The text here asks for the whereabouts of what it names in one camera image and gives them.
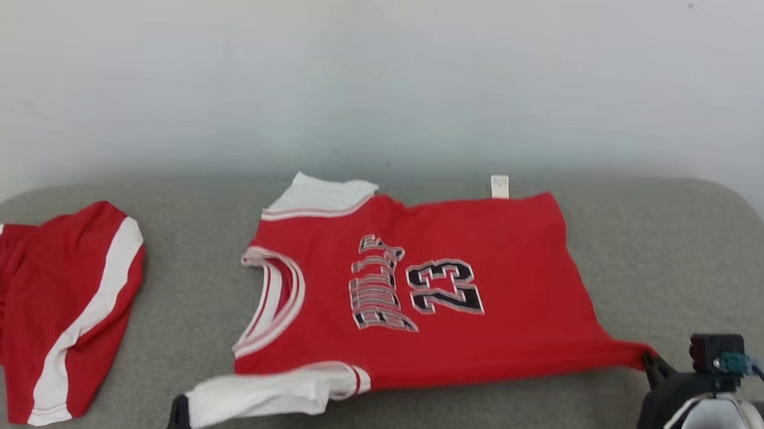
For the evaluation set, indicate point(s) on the red shorts with white stripe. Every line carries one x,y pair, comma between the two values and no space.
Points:
38,288

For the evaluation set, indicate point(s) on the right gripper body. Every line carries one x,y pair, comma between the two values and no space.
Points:
663,402

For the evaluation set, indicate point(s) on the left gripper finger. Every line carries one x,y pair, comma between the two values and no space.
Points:
179,423

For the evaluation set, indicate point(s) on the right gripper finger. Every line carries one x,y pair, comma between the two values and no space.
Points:
656,371

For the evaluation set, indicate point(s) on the red basketball jersey number 23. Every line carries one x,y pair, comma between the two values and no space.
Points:
494,312

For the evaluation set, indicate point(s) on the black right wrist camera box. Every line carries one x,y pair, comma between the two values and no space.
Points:
708,352

